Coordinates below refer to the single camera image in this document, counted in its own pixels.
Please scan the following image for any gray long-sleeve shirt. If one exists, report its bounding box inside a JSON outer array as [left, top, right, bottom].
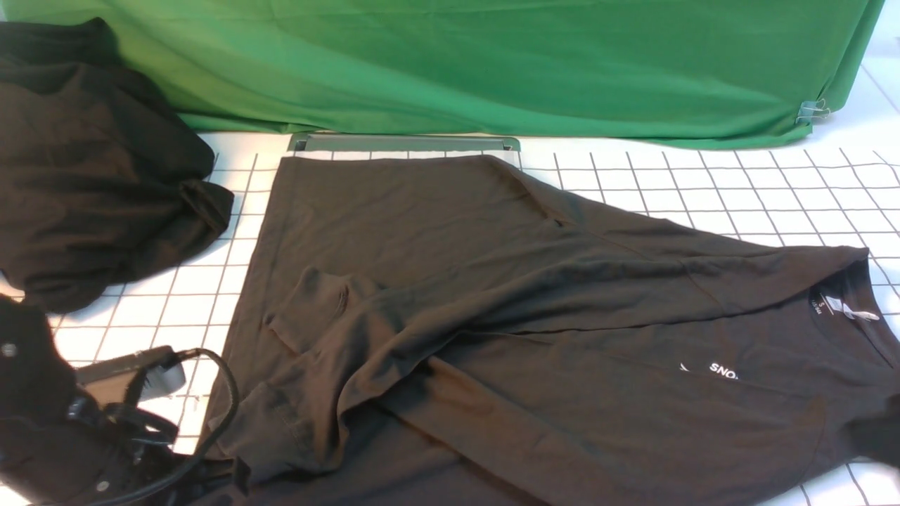
[[211, 156, 898, 505]]

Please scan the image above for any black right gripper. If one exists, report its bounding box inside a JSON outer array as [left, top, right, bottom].
[[841, 394, 899, 469]]

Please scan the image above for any black crumpled cloth pile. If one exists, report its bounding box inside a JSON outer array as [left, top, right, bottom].
[[1, 18, 234, 314]]

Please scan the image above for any gray metal bar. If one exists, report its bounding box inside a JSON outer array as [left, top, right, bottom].
[[288, 132, 521, 153]]

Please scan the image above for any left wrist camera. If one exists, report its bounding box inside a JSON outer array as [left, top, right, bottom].
[[75, 346, 186, 407]]

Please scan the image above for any green backdrop cloth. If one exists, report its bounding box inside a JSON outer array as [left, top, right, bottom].
[[2, 1, 884, 150]]

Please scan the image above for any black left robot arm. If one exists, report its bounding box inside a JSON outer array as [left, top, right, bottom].
[[1, 296, 181, 505]]

